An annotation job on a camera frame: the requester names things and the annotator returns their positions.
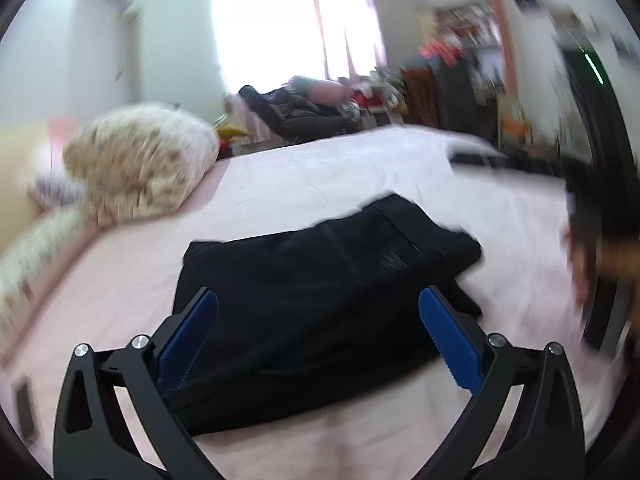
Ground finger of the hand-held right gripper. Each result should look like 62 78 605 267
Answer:
447 151 569 182

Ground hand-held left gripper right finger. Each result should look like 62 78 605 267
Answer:
418 285 587 480

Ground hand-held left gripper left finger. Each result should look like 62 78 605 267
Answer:
52 286 220 480

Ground black pants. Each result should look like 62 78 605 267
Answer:
172 192 484 437

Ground person's right hand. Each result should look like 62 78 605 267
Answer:
562 225 602 317

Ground brown wooden cabinet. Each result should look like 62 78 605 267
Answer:
399 54 502 147

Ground pink-edged cluttered shelf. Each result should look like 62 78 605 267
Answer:
417 0 512 62

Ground floral patterned blanket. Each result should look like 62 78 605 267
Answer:
0 204 102 357

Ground pink bed sheet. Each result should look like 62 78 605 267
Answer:
0 124 632 480

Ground dark smartphone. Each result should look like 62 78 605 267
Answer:
12 377 42 444

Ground floral patterned pillow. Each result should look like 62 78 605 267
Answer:
62 102 222 229

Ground pink window curtain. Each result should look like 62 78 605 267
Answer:
209 0 389 97

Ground black chair with clothes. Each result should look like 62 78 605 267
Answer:
237 77 362 147

